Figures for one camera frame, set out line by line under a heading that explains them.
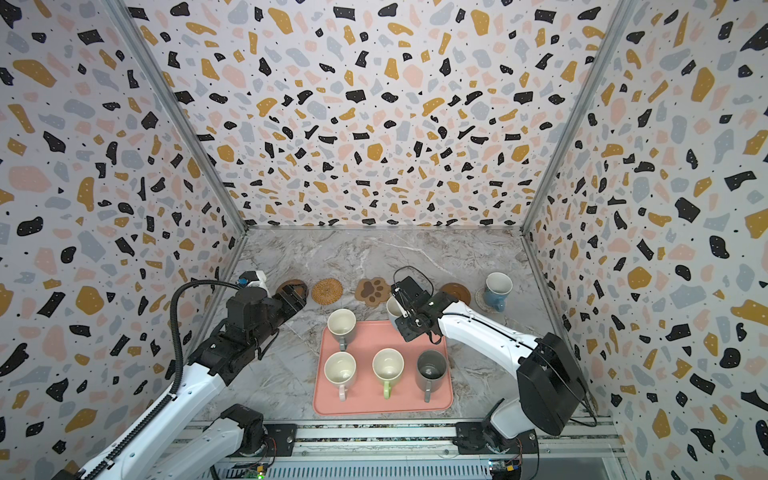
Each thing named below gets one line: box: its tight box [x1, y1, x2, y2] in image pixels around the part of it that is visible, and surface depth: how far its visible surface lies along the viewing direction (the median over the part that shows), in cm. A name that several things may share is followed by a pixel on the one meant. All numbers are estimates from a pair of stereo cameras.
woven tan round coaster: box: [311, 278, 343, 305], surface depth 105 cm
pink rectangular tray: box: [313, 320, 454, 415], surface depth 81 cm
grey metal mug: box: [416, 349, 448, 403], surface depth 79 cm
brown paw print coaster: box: [355, 277, 391, 307], surface depth 105 cm
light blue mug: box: [484, 271, 513, 313], surface depth 95 cm
